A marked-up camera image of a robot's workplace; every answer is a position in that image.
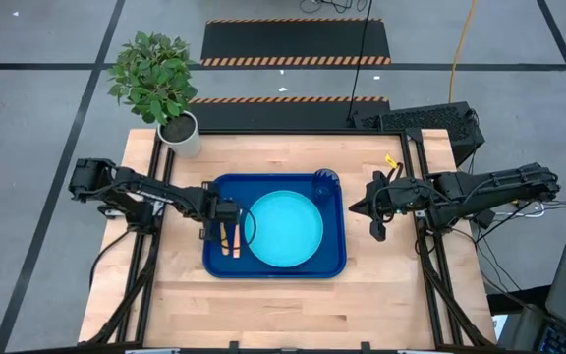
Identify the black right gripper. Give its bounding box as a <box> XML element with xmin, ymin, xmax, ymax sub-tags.
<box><xmin>349</xmin><ymin>170</ymin><xmax>420</xmax><ymax>243</ymax></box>

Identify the dark blue cup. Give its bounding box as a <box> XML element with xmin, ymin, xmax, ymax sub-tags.
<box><xmin>311</xmin><ymin>168</ymin><xmax>341</xmax><ymax>203</ymax></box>

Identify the blue plastic tray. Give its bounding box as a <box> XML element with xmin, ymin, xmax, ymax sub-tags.
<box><xmin>201</xmin><ymin>172</ymin><xmax>348</xmax><ymax>280</ymax></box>

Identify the turquoise round plate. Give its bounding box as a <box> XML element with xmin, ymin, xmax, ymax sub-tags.
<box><xmin>244</xmin><ymin>190</ymin><xmax>324</xmax><ymax>268</ymax></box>

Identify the white plant pot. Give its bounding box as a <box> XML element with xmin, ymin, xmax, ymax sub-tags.
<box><xmin>156</xmin><ymin>110</ymin><xmax>202</xmax><ymax>159</ymax></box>

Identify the black computer tower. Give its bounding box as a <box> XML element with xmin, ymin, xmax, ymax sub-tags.
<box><xmin>354</xmin><ymin>101</ymin><xmax>486</xmax><ymax>167</ymax></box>

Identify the black hazard-striped floor mat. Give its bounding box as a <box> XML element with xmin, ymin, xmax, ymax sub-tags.
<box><xmin>199</xmin><ymin>18</ymin><xmax>392</xmax><ymax>68</ymax></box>
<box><xmin>188</xmin><ymin>95</ymin><xmax>391</xmax><ymax>133</ymax></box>

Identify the black power adapter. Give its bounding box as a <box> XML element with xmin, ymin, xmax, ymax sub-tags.
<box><xmin>474</xmin><ymin>210</ymin><xmax>496</xmax><ymax>230</ymax></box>

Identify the green leafy plant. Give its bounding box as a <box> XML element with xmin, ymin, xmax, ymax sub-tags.
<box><xmin>107</xmin><ymin>30</ymin><xmax>199</xmax><ymax>125</ymax></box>

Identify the black aluminium table frame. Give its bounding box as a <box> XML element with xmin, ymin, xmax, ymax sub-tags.
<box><xmin>79</xmin><ymin>127</ymin><xmax>498</xmax><ymax>351</ymax></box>

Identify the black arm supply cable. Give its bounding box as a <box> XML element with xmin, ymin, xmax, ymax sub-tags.
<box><xmin>88</xmin><ymin>228</ymin><xmax>135</xmax><ymax>291</ymax></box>

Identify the long black floor cable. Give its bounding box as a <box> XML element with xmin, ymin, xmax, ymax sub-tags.
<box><xmin>345</xmin><ymin>0</ymin><xmax>375</xmax><ymax>124</ymax></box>

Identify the white cable loop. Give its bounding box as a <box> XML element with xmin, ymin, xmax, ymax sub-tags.
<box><xmin>508</xmin><ymin>199</ymin><xmax>548</xmax><ymax>218</ymax></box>

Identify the yellow floor cable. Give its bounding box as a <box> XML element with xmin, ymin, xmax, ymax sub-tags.
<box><xmin>448</xmin><ymin>0</ymin><xmax>481</xmax><ymax>104</ymax></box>

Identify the black cable bundle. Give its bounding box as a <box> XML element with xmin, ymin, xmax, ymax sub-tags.
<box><xmin>457</xmin><ymin>151</ymin><xmax>566</xmax><ymax>296</ymax></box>

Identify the coiled black cable pile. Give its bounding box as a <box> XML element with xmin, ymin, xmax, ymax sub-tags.
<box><xmin>298</xmin><ymin>0</ymin><xmax>368</xmax><ymax>15</ymax></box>

